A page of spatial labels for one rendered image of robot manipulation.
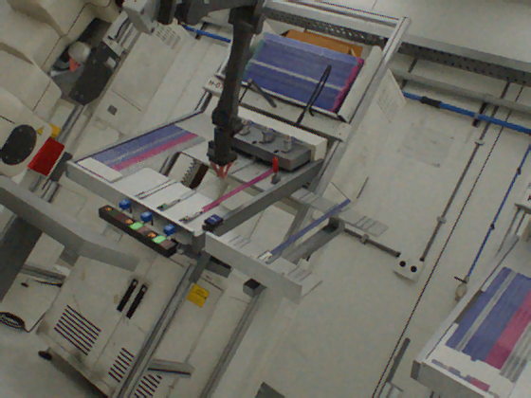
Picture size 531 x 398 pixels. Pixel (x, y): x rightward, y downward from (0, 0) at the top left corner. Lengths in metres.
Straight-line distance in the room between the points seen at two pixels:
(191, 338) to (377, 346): 1.67
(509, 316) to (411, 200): 2.07
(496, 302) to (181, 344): 1.07
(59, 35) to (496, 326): 1.33
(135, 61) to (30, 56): 1.99
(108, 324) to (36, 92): 1.19
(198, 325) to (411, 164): 2.09
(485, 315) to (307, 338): 2.15
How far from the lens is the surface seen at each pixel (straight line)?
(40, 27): 1.52
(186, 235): 1.94
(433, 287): 3.63
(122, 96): 3.47
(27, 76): 1.48
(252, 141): 2.35
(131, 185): 2.21
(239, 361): 1.89
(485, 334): 1.71
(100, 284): 2.51
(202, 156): 2.38
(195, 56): 5.02
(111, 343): 2.42
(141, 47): 3.47
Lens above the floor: 0.77
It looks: 8 degrees up
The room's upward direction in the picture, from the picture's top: 28 degrees clockwise
